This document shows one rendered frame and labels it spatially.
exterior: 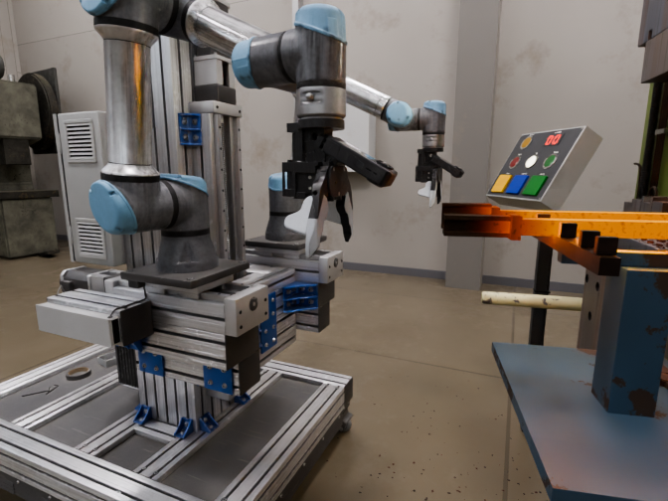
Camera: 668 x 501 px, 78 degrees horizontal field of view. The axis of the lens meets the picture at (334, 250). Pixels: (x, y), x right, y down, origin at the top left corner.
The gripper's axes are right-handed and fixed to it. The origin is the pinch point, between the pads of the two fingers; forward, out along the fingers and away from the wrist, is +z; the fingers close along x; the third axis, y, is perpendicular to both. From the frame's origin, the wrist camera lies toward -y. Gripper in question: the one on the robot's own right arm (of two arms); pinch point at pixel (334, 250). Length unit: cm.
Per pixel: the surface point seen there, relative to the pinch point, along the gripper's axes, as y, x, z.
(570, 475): -34.1, 10.8, 21.4
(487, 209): -21.6, -16.3, -6.0
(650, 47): -52, -67, -41
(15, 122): 522, -252, -67
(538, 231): -29.2, -4.3, -4.3
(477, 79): 12, -319, -86
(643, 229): -41.8, -7.3, -4.9
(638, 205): -53, -62, -4
